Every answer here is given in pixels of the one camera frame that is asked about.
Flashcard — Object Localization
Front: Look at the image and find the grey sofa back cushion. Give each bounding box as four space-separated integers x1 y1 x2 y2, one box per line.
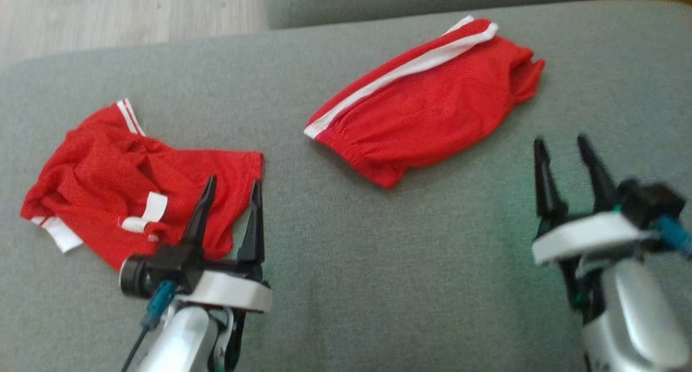
259 0 591 30

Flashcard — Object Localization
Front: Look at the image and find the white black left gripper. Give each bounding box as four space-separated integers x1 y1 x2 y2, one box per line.
119 175 274 370

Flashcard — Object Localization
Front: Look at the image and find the red basketball shorts white stripe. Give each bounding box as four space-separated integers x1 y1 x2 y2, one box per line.
303 15 546 189

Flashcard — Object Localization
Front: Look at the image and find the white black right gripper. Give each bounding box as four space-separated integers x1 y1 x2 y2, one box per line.
533 134 657 325

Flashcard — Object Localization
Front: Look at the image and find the grey sofa seat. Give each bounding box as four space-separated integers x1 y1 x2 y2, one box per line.
0 0 692 372

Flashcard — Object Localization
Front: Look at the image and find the red basketball jersey white trim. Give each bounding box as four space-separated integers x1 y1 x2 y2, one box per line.
21 98 265 270

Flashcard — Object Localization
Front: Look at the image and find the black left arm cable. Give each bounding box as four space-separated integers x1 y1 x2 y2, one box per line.
120 280 177 372

